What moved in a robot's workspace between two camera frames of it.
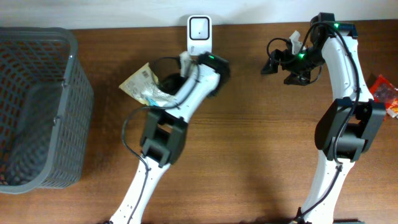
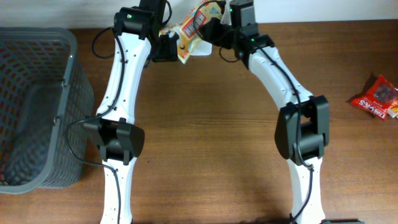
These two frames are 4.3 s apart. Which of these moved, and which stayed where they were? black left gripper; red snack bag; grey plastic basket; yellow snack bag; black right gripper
Moved: yellow snack bag; black left gripper; black right gripper
Stayed: red snack bag; grey plastic basket
